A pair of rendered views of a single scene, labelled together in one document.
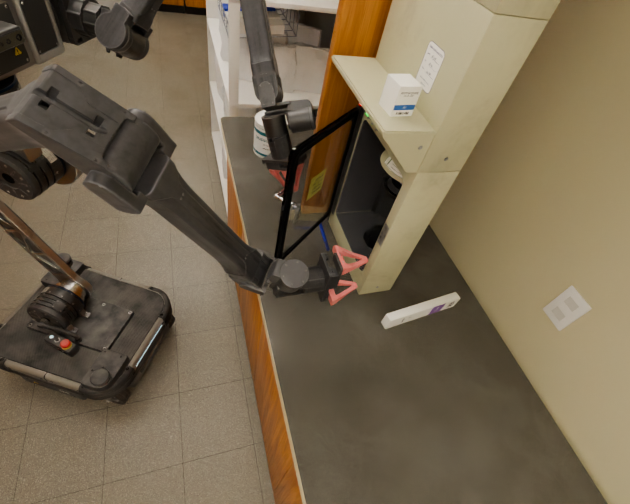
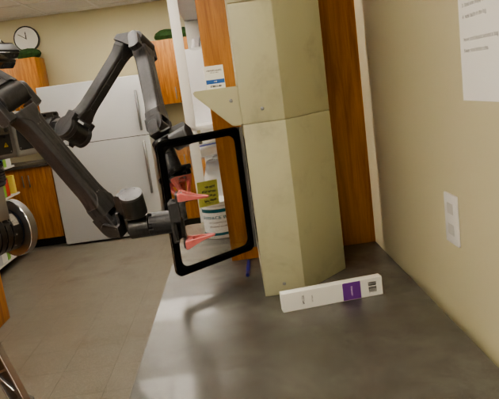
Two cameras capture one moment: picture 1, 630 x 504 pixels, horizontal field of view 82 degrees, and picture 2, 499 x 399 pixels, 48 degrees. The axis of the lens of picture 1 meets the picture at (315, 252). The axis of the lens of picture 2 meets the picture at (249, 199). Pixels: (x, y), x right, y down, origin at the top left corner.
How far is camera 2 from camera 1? 1.10 m
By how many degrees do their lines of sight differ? 44
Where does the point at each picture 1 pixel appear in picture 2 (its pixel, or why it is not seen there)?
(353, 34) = not seen: hidden behind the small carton
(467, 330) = (392, 306)
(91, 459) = not seen: outside the picture
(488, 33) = (230, 14)
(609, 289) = (454, 166)
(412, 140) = (220, 95)
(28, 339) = not seen: outside the picture
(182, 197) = (39, 123)
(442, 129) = (241, 83)
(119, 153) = (3, 89)
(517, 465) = (405, 385)
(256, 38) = (148, 98)
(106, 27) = (61, 124)
